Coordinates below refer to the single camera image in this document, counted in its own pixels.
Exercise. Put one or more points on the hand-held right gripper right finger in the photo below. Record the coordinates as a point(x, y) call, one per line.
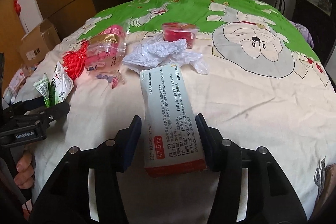
point(203, 140)

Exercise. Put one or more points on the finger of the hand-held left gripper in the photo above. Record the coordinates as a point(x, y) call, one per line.
point(56, 111)
point(26, 106)

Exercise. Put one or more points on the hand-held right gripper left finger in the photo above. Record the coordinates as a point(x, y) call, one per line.
point(130, 141)

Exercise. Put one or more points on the striped white green food packet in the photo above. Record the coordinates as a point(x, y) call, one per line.
point(61, 85)

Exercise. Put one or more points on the white red medicine box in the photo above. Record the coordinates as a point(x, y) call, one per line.
point(170, 121)

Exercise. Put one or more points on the red knot ornament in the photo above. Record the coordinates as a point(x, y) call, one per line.
point(73, 62)

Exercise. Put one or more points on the pink clear plastic bag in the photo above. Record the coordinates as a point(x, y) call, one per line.
point(105, 48)

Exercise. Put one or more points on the white plastic bag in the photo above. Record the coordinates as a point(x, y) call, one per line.
point(157, 52)

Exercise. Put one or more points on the clear tub with red contents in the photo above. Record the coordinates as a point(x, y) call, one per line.
point(178, 33)

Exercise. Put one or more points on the person's left hand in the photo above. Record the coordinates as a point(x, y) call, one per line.
point(23, 169)

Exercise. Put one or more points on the printed cartoon blanket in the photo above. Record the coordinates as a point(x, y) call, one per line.
point(249, 108)

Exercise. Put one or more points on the cardboard box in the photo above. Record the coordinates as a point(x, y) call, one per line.
point(39, 43)

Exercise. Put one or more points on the red hanging ornament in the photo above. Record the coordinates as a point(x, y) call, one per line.
point(17, 6)

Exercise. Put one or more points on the purple cloth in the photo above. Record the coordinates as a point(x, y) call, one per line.
point(304, 33)

